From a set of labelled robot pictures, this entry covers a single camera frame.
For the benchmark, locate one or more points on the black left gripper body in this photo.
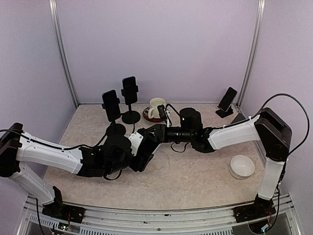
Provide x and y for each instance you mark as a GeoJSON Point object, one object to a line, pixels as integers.
{"type": "Point", "coordinates": [139, 164]}

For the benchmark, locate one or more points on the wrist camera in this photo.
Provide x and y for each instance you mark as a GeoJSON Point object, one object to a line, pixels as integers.
{"type": "Point", "coordinates": [136, 139]}
{"type": "Point", "coordinates": [164, 115]}

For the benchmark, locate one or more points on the red round coaster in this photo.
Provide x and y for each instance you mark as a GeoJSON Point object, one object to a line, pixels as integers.
{"type": "Point", "coordinates": [155, 119]}

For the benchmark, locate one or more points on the short black phone stand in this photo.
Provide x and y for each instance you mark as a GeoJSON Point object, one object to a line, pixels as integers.
{"type": "Point", "coordinates": [115, 129]}

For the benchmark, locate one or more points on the white bowl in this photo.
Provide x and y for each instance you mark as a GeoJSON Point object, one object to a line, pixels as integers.
{"type": "Point", "coordinates": [241, 167]}

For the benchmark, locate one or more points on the black folding phone stand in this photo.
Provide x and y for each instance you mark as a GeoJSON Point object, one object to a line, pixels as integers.
{"type": "Point", "coordinates": [223, 114]}

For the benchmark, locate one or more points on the tall black clamp phone stand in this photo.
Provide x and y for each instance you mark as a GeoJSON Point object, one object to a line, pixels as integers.
{"type": "Point", "coordinates": [130, 116]}

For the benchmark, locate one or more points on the black phone crossing stack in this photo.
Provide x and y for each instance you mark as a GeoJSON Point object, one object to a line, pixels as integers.
{"type": "Point", "coordinates": [111, 105]}

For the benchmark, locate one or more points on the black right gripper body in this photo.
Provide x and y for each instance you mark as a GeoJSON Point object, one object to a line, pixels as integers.
{"type": "Point", "coordinates": [184, 136]}

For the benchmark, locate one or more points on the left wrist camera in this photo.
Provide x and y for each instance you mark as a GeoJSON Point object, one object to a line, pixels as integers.
{"type": "Point", "coordinates": [136, 139]}

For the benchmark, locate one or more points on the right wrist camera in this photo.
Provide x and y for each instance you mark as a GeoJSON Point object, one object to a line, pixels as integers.
{"type": "Point", "coordinates": [164, 115]}

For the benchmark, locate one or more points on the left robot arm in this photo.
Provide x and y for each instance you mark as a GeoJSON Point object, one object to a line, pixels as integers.
{"type": "Point", "coordinates": [18, 147]}

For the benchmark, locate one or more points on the black plate phone stand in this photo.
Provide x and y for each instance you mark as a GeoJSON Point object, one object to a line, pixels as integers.
{"type": "Point", "coordinates": [239, 117]}

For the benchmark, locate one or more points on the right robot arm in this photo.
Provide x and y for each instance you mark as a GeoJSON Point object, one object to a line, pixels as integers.
{"type": "Point", "coordinates": [270, 135]}

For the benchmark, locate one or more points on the light blue bottom phone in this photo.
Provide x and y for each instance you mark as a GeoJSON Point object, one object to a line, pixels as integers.
{"type": "Point", "coordinates": [148, 146]}

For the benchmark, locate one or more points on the white ceramic mug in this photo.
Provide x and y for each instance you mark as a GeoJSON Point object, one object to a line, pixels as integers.
{"type": "Point", "coordinates": [153, 112]}

